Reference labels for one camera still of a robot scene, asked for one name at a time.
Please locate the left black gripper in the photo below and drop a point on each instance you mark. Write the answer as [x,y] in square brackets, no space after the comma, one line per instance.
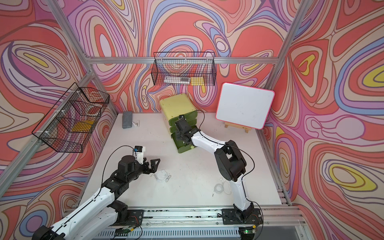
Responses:
[148,170]

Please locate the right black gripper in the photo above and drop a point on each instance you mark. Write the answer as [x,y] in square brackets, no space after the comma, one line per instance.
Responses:
[178,135]

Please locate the green yellow drawer cabinet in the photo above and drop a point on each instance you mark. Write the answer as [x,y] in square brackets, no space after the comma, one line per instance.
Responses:
[175,108]

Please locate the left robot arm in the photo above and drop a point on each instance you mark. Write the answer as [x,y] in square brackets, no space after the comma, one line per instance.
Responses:
[103,208]

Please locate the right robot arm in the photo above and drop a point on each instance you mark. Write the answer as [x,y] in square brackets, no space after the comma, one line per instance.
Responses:
[230,161]

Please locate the white earphones left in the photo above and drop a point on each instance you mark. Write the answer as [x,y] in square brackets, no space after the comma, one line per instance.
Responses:
[162,176]

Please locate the white earphones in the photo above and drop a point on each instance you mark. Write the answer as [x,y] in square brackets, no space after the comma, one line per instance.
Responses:
[223,187]
[162,176]

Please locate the white earphones right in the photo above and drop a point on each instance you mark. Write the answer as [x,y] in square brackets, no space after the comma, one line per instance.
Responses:
[223,187]

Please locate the yellow item in back basket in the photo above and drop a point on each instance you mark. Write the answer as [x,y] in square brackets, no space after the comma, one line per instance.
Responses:
[197,81]

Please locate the yellow item in basket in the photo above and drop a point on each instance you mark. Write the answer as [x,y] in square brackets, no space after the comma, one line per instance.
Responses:
[197,81]
[82,126]

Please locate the grey whiteboard eraser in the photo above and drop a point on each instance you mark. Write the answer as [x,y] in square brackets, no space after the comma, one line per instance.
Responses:
[127,120]

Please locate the wooden whiteboard easel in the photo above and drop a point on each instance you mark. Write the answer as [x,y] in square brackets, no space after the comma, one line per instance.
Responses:
[246,129]

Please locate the pink framed whiteboard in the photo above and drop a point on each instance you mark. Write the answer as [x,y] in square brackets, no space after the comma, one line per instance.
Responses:
[243,105]

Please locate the green circuit board left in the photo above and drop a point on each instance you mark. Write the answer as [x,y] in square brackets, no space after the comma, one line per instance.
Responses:
[123,231]

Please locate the green circuit board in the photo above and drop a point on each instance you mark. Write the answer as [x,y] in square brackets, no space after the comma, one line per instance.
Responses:
[248,230]
[123,231]

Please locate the yellow item in left basket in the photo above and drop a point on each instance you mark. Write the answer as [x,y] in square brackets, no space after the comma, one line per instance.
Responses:
[82,126]

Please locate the green circuit board right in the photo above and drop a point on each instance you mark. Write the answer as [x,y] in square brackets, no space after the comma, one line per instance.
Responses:
[248,230]

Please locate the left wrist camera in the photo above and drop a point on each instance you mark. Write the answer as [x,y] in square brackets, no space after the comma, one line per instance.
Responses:
[139,154]

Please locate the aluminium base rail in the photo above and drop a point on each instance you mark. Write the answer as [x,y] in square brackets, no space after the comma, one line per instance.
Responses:
[274,222]

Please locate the back wire basket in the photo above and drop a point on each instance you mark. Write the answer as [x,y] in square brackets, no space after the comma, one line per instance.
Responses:
[176,68]

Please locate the wire basket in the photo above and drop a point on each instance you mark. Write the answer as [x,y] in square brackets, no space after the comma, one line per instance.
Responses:
[76,104]
[176,68]

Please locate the left wire basket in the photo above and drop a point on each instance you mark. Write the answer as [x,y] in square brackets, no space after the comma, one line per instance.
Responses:
[76,104]

